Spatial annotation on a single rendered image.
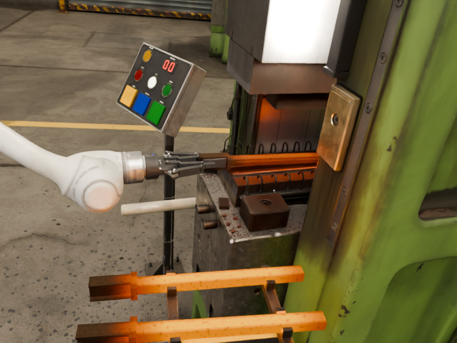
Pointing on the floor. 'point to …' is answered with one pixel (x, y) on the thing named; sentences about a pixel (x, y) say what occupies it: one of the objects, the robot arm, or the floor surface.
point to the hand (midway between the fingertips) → (213, 161)
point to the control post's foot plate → (154, 269)
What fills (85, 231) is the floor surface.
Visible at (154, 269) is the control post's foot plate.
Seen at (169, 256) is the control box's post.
